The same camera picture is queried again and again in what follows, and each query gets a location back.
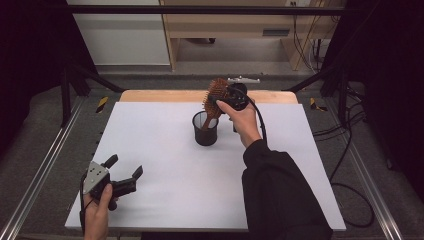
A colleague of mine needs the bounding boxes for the black mesh pen holder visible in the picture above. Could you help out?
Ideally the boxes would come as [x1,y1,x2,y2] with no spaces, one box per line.
[191,110,220,147]

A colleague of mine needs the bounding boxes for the left hand-held gripper cable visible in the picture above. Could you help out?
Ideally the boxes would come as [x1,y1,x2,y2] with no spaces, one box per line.
[78,172,89,232]

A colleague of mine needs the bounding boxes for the black horizontal frame bar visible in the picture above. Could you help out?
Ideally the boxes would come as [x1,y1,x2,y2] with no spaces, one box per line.
[66,4,348,16]

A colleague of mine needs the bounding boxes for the person's left hand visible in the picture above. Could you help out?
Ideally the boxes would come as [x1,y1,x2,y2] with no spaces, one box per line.
[83,183,114,229]

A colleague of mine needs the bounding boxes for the person's right hand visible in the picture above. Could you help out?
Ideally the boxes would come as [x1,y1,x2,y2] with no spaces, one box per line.
[216,99,263,149]

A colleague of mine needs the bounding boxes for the black cables at desk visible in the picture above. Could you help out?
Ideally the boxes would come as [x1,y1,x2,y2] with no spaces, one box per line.
[291,2,318,73]

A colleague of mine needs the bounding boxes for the light wooden desk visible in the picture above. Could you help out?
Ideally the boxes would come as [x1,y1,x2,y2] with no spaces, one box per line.
[159,0,344,72]

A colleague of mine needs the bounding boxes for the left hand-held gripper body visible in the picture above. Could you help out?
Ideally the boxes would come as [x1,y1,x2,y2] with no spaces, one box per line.
[81,161,138,212]

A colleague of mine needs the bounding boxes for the black curtain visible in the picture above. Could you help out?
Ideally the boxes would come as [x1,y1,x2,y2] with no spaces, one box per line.
[322,0,424,193]
[0,0,98,158]

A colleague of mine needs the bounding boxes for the black floor cables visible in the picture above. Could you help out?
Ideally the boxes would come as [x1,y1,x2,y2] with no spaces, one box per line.
[313,83,376,230]

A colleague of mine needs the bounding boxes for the white table sheet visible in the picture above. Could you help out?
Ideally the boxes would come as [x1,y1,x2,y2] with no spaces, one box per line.
[64,101,347,232]

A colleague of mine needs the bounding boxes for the black frame strut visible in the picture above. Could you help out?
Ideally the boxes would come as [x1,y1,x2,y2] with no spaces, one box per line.
[60,62,125,128]
[285,64,350,127]

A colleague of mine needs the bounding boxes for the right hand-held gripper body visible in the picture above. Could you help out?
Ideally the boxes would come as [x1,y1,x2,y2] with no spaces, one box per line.
[218,76,261,111]

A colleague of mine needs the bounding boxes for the brown wooden hairbrush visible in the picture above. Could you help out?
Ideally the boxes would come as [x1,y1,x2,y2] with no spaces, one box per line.
[200,77,231,131]

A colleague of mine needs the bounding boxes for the hand-held gripper cable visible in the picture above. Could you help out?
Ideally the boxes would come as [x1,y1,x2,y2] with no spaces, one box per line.
[78,172,89,232]
[244,94,269,144]

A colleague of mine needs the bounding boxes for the wooden table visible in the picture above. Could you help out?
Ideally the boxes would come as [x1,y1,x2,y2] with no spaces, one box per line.
[119,89,299,105]

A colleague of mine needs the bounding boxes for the yellow black tape marker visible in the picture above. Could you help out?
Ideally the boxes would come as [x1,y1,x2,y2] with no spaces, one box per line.
[95,96,110,114]
[309,97,329,112]

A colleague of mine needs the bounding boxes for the aluminium floor rail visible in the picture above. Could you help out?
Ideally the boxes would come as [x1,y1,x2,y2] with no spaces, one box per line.
[328,99,405,240]
[0,96,85,240]

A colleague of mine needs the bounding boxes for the right hand-held gripper cable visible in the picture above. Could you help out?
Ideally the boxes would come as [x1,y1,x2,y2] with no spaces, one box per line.
[244,94,269,144]

